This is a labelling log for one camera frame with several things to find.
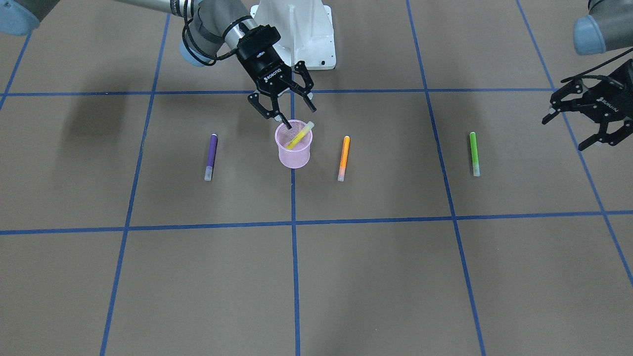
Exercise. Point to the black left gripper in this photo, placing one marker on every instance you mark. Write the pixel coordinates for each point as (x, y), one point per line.
(606, 100)

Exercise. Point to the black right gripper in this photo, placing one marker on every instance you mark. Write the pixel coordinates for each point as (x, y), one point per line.
(270, 75)

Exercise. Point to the yellow highlighter pen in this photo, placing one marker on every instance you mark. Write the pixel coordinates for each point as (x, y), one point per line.
(300, 135)

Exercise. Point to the green highlighter pen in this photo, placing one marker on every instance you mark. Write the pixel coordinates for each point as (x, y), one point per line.
(476, 169)

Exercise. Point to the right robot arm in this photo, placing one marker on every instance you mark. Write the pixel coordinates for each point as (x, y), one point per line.
(215, 30)

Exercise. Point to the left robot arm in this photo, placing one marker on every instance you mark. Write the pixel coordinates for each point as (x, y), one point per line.
(608, 26)

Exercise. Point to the pink mesh pen holder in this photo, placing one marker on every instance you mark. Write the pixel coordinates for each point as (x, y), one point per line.
(299, 155)

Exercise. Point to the purple highlighter pen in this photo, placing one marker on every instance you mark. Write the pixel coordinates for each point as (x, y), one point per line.
(212, 151)

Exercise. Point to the orange highlighter pen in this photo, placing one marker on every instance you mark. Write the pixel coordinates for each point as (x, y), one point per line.
(344, 158)

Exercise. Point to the blue tape grid lines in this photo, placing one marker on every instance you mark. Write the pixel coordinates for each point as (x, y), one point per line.
(112, 242)

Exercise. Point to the white pedestal column base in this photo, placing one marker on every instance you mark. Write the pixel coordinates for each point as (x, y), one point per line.
(306, 31)

